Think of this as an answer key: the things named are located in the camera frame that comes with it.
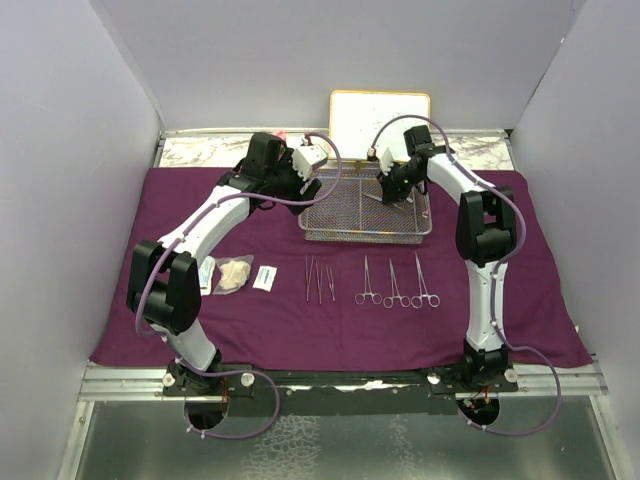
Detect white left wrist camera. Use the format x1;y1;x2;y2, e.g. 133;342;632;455
292;145;328;181

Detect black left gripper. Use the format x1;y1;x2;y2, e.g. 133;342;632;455
266;149;321;214

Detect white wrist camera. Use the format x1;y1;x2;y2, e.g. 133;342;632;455
367;147;395;176
292;145;328;181

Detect steel clamp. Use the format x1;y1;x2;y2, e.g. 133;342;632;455
354;255;383;305

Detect yellow framed whiteboard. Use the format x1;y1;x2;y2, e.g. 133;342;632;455
329;90;431;160

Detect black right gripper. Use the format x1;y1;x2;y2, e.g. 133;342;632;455
375;160;423;204

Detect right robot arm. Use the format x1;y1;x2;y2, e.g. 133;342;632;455
367;125;518;391

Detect white blue label packet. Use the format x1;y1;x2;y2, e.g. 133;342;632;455
252;265;277;292

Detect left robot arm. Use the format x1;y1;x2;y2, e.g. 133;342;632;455
126;132;327;396

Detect steel blunt tweezers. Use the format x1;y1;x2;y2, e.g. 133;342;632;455
382;258;411;309

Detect steel scalpel handle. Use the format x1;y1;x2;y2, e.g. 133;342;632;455
393;198;414;207
325;265;336;302

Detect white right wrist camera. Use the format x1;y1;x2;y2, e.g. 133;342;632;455
367;147;395;176

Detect purple cloth wrap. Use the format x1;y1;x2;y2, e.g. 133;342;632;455
88;167;594;374

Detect steel tweezers front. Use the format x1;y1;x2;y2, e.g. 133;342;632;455
305;255;314;302

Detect aluminium frame rail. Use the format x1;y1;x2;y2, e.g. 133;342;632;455
79;362;609;402

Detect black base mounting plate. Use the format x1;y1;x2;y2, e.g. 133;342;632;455
162;364;518;417

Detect metal mesh tray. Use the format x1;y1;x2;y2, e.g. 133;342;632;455
298;160;433;245

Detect white gauze bag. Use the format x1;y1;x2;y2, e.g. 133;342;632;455
212;255;254;295

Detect steel forceps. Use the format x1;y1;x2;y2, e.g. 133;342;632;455
410;253;441;309

